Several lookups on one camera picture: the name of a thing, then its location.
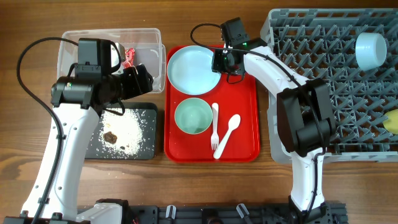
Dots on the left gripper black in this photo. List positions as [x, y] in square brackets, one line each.
[145, 80]

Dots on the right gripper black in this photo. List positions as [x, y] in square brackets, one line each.
[216, 65]

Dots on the red snack wrapper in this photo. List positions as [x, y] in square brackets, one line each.
[129, 58]

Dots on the light blue plate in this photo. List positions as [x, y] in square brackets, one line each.
[189, 70]

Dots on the rice food waste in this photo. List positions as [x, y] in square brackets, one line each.
[124, 132]

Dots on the white plastic spoon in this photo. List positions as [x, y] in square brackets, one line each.
[233, 124]

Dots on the green bowl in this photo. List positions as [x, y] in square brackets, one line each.
[193, 116]

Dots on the light blue bowl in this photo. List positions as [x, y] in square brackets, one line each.
[370, 50]

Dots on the yellow plastic cup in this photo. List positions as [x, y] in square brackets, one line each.
[391, 123]

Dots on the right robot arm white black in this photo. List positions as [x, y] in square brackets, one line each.
[305, 121]

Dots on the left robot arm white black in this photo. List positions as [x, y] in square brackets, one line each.
[77, 102]

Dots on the grey dishwasher rack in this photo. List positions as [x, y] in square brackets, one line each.
[320, 43]

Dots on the clear plastic bin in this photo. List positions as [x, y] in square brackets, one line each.
[146, 42]

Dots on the black tray bin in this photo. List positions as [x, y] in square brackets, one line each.
[136, 133]

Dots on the red serving tray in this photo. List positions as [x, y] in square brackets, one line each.
[244, 144]

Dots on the white plastic fork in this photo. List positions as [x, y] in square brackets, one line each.
[214, 137]

